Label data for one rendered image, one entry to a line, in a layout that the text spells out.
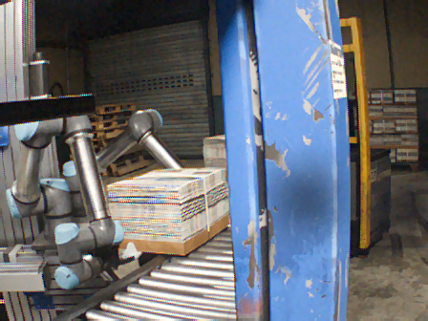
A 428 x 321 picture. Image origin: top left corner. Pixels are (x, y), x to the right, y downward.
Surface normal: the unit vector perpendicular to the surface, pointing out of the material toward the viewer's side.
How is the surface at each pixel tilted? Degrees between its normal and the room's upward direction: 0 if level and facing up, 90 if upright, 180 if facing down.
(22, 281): 90
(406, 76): 90
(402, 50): 90
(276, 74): 90
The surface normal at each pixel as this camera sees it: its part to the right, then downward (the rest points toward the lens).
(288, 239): -0.41, 0.15
